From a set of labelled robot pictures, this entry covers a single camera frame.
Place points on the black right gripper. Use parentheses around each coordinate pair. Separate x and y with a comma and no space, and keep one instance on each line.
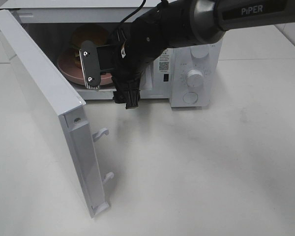
(126,57)

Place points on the round white door button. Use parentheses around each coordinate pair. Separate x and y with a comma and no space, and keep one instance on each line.
(190,97)

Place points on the pink round plate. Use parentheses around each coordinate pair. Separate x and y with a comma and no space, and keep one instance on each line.
(67,65)

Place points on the burger with lettuce and cheese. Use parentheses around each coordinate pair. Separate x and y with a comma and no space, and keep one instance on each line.
(91,32)

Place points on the white timer knob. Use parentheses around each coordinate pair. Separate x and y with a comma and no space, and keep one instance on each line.
(194,78)

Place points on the white microwave door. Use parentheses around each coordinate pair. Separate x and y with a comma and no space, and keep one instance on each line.
(46,103)

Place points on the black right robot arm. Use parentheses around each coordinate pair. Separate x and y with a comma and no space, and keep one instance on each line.
(177,24)

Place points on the white microwave oven body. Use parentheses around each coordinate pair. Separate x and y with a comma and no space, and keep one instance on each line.
(50,23)

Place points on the upper white power knob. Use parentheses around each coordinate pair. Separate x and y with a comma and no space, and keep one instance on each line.
(199,51)

